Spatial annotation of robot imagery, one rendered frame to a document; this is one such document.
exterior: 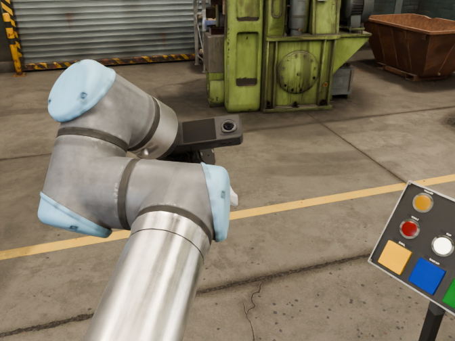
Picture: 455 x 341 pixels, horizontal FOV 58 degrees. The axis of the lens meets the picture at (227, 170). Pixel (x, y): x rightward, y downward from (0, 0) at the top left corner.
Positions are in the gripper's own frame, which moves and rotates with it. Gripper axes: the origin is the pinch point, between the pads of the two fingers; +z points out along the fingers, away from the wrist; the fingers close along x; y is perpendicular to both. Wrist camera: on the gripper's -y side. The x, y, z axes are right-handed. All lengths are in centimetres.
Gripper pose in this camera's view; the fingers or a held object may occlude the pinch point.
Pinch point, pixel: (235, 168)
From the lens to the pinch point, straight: 79.8
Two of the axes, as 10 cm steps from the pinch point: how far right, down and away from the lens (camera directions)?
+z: 5.3, 3.0, 7.9
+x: 1.3, 8.9, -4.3
